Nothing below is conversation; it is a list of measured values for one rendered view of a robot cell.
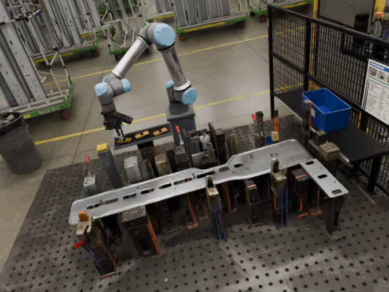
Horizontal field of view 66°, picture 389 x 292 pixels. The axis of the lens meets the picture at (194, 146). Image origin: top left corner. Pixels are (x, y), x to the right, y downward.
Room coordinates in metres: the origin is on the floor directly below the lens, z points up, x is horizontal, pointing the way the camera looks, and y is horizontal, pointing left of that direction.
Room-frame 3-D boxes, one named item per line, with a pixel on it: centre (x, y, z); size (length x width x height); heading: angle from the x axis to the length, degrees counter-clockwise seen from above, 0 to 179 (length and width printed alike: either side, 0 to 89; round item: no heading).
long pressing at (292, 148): (1.29, 0.06, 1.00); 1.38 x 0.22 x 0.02; 96
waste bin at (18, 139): (3.45, 2.25, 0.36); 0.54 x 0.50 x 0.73; 2
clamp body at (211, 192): (1.13, -0.04, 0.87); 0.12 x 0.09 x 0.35; 6
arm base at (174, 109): (1.97, 0.05, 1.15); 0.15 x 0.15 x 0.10
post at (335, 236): (0.98, -0.62, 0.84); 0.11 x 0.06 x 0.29; 6
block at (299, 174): (1.17, -0.52, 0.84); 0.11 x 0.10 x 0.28; 6
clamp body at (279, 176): (1.13, -0.39, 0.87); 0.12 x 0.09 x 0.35; 6
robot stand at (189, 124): (1.97, 0.05, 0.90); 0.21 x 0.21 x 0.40; 2
